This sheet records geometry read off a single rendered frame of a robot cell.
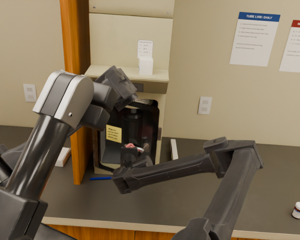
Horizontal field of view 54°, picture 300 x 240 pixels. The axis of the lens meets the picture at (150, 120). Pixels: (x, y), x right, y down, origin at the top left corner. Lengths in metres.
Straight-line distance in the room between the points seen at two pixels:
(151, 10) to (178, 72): 0.60
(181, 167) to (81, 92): 0.54
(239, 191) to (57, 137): 0.43
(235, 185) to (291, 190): 0.98
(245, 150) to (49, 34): 1.26
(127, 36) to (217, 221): 0.82
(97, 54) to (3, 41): 0.75
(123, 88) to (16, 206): 0.41
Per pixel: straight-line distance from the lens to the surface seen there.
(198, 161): 0.88
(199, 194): 1.46
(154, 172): 0.95
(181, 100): 1.76
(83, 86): 0.43
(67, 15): 1.14
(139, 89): 1.21
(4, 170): 0.76
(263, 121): 1.92
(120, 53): 1.22
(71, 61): 1.17
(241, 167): 0.75
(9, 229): 0.41
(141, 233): 1.38
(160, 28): 1.19
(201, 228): 0.57
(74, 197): 1.42
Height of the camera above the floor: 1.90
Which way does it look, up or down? 29 degrees down
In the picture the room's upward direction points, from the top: 4 degrees clockwise
